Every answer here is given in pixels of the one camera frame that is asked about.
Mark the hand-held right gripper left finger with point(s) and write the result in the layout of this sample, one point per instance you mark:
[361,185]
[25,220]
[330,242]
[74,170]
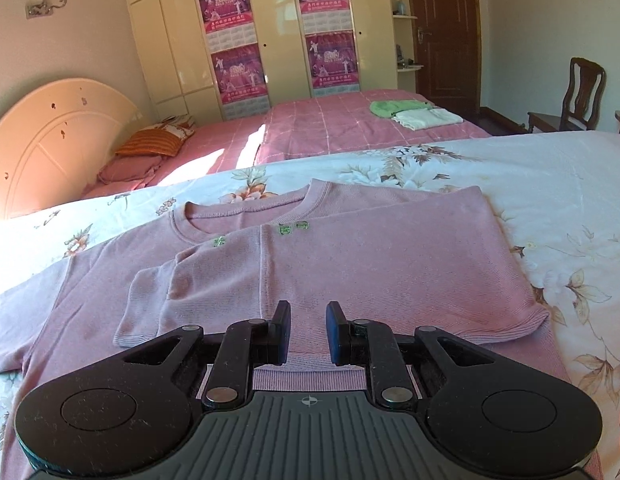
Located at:
[283,332]

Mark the white folded cloth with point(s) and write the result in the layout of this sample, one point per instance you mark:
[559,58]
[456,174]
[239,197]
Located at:
[424,119]

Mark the pink checked bed sheet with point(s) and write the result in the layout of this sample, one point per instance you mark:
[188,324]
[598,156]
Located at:
[330,130]

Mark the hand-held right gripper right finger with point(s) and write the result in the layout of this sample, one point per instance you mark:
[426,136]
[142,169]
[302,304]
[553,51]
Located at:
[335,334]

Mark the dark wooden door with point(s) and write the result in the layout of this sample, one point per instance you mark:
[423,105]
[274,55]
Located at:
[447,35]

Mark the pink pillow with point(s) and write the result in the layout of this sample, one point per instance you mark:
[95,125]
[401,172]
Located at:
[127,169]

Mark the blue bottle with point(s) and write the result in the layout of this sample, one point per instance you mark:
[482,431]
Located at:
[401,7]

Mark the white patterned pillow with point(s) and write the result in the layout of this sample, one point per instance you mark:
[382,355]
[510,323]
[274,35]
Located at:
[182,127]

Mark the cream arched headboard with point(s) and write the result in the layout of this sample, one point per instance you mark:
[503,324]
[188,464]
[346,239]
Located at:
[50,145]

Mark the green folded cloth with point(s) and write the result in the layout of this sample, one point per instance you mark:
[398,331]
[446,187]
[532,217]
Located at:
[394,107]

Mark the dark shelf clutter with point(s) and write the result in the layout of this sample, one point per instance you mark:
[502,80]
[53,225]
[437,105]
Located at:
[404,60]

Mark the cream corner shelf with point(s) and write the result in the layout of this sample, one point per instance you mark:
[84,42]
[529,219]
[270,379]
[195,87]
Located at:
[402,80]

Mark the floral bed sheet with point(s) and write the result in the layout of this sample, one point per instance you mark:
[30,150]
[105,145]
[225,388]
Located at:
[564,200]

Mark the cream wardrobe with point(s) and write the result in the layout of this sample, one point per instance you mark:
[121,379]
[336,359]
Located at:
[175,35]

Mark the pink knit shirt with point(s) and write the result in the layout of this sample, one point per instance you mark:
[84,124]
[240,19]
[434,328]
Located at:
[340,260]

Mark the orange striped pillow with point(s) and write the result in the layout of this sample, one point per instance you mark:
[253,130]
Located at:
[150,144]

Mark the dark wooden chair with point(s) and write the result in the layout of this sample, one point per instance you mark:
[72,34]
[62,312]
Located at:
[582,90]

